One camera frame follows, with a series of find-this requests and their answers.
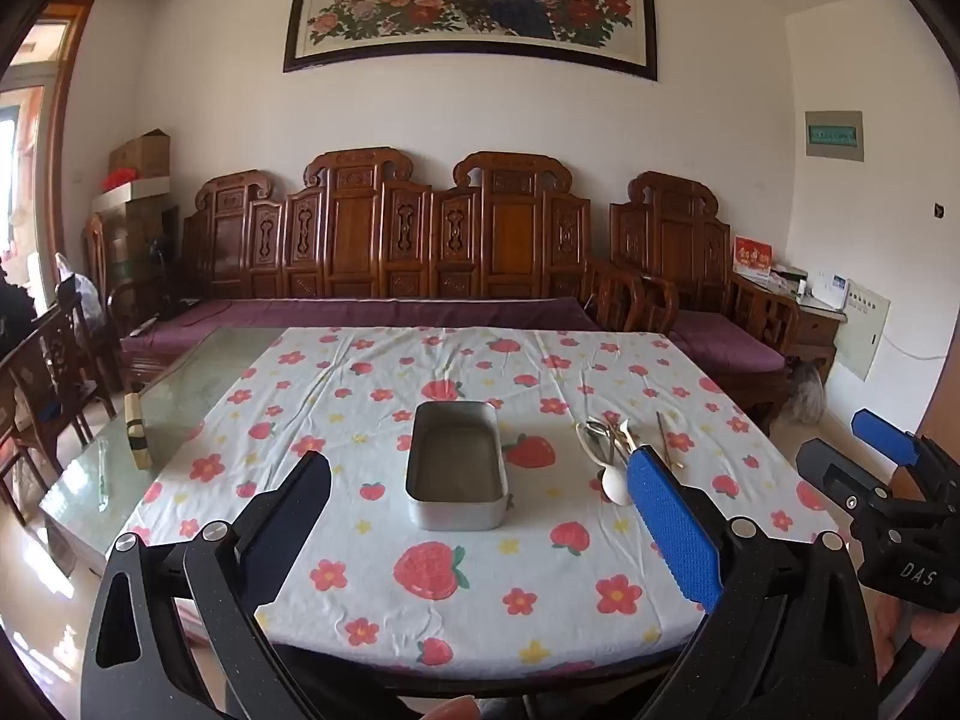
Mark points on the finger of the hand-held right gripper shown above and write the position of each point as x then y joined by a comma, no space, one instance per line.
829,469
889,436

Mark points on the person's right hand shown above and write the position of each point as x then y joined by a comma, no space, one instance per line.
937,634

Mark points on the white electrical panel door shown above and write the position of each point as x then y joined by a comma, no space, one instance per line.
862,330

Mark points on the white tissue box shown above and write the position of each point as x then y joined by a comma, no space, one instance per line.
789,279

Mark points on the wooden door frame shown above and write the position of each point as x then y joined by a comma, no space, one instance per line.
64,127

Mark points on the short purple seat cushion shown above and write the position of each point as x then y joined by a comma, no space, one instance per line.
724,341

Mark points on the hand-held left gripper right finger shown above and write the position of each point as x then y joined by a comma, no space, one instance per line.
671,532

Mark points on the carved wooden armchair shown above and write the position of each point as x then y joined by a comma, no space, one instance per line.
675,240

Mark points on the stack of dark boxes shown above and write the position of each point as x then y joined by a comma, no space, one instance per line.
139,247

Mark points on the grey fluffy duster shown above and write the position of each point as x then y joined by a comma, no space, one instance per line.
806,394

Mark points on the white soup spoon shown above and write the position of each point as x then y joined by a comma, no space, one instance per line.
613,485

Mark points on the small wooden block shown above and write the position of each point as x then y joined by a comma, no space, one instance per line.
136,431

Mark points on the white flat box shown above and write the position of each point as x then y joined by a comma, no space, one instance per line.
131,193

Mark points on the red greeting card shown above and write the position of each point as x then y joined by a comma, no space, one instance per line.
752,256

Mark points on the green framed wall panel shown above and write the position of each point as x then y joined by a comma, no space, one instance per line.
834,135

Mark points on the carved wooden sofa bench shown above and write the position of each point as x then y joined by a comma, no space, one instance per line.
360,240

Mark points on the wooden side table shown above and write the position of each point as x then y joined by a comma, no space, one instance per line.
817,330

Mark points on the strawberry flower print tablecloth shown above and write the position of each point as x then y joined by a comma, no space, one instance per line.
465,585

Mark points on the metal tin box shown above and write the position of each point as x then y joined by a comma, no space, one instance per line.
457,480

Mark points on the long purple seat cushion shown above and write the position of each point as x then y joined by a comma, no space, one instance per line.
360,315

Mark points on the clear plastic bag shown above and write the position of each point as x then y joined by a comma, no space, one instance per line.
79,292

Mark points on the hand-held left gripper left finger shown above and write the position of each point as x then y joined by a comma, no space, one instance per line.
292,532

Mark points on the dark wooden chair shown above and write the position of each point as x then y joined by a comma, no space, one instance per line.
45,382

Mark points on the white desk device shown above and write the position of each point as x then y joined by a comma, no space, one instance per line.
832,289

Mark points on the brown cardboard box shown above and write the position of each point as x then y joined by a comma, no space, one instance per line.
142,154

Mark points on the person's left hand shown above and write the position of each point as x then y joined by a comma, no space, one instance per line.
444,710

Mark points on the framed peacock flower painting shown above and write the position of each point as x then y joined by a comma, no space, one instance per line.
472,0

